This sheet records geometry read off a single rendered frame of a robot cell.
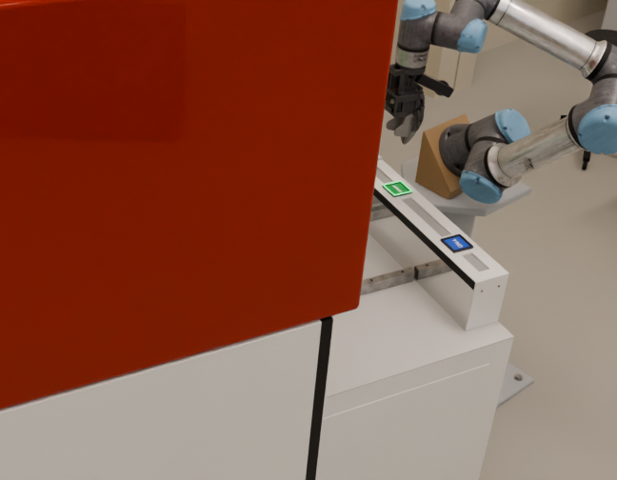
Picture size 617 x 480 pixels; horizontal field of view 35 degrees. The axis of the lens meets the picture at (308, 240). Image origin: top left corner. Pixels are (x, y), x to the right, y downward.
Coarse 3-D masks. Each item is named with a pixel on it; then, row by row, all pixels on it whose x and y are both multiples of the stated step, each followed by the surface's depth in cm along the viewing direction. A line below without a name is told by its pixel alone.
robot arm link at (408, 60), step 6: (396, 48) 226; (396, 54) 226; (402, 54) 224; (408, 54) 223; (414, 54) 223; (420, 54) 223; (426, 54) 225; (396, 60) 226; (402, 60) 225; (408, 60) 224; (414, 60) 224; (420, 60) 224; (426, 60) 226; (402, 66) 226; (408, 66) 225; (414, 66) 225; (420, 66) 225
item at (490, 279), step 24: (384, 168) 257; (384, 192) 247; (408, 216) 238; (432, 216) 239; (432, 240) 231; (456, 264) 223; (480, 264) 225; (480, 288) 220; (504, 288) 224; (480, 312) 225
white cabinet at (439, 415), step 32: (480, 352) 223; (384, 384) 212; (416, 384) 217; (448, 384) 223; (480, 384) 229; (352, 416) 212; (384, 416) 218; (416, 416) 224; (448, 416) 230; (480, 416) 237; (320, 448) 213; (352, 448) 218; (384, 448) 224; (416, 448) 230; (448, 448) 237; (480, 448) 244
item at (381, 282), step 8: (392, 272) 238; (400, 272) 238; (408, 272) 238; (368, 280) 234; (376, 280) 235; (384, 280) 235; (392, 280) 237; (400, 280) 238; (408, 280) 240; (368, 288) 234; (376, 288) 235; (384, 288) 237
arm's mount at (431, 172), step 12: (456, 120) 279; (432, 132) 272; (432, 144) 271; (420, 156) 275; (432, 156) 272; (420, 168) 277; (432, 168) 273; (444, 168) 272; (420, 180) 278; (432, 180) 275; (444, 180) 272; (456, 180) 274; (444, 192) 273; (456, 192) 275
